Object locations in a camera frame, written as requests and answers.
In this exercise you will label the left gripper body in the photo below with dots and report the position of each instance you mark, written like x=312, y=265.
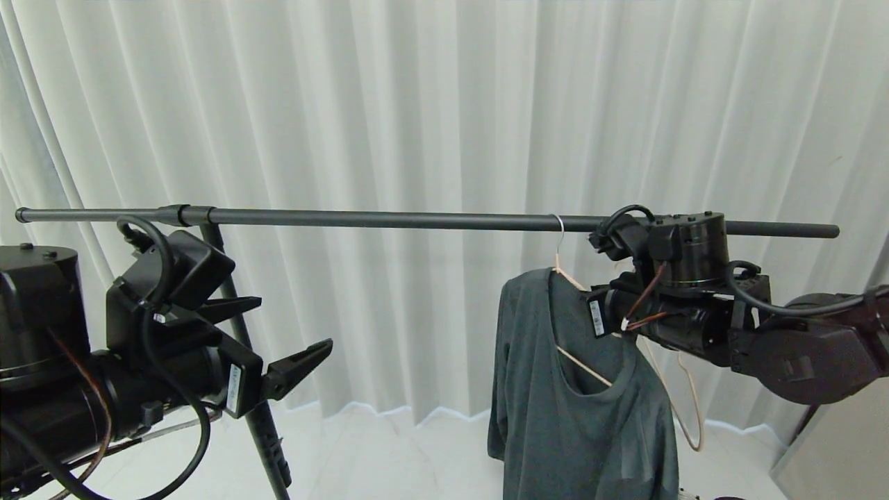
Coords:
x=208, y=378

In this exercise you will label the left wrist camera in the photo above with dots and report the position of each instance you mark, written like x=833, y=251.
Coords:
x=194, y=271

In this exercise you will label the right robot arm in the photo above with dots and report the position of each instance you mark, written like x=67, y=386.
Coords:
x=806, y=361

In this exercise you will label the white curtain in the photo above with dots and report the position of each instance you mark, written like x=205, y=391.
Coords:
x=417, y=104

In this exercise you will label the dark grey t-shirt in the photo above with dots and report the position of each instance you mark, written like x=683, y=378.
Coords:
x=576, y=430

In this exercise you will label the pink clothes hanger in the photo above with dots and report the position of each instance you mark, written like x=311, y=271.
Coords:
x=585, y=366
x=699, y=423

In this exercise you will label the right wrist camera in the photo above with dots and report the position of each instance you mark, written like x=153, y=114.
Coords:
x=635, y=239

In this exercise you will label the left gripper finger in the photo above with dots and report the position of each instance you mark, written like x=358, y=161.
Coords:
x=226, y=311
x=295, y=368

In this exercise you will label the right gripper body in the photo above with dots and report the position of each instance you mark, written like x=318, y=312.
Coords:
x=687, y=326

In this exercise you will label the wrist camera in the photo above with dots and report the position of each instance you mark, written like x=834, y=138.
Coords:
x=194, y=271
x=635, y=239

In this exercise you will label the black clothes rack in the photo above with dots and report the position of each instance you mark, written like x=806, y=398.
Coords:
x=417, y=220

